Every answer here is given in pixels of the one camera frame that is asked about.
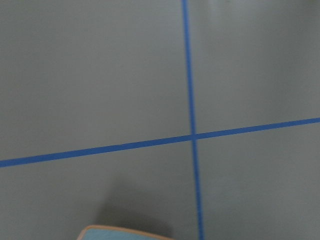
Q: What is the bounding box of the grey square plate orange rim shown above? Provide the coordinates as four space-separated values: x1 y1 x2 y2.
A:
77 225 172 240

